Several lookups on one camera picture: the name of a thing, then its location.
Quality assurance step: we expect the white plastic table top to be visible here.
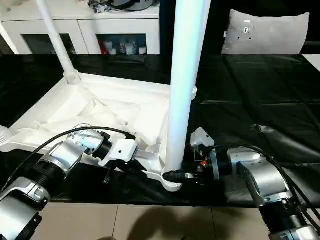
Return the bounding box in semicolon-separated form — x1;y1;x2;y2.
0;72;198;193

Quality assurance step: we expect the black work mat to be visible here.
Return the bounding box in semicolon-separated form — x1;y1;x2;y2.
0;53;320;207

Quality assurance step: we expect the grey cushion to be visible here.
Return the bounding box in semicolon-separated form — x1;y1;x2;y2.
221;9;311;55

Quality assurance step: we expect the white flat board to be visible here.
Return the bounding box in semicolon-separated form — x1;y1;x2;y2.
301;53;320;67

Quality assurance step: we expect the white glass-door cabinet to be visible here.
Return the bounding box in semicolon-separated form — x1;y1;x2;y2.
0;0;161;56

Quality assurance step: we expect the grey round cooker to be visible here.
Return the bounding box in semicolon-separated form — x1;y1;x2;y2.
109;0;153;12

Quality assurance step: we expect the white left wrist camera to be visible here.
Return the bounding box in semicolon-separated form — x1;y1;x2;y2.
98;138;138;168

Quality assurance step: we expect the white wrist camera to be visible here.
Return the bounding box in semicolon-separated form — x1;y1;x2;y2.
98;138;138;168
190;126;221;182

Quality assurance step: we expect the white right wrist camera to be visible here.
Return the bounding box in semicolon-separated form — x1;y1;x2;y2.
190;126;221;182

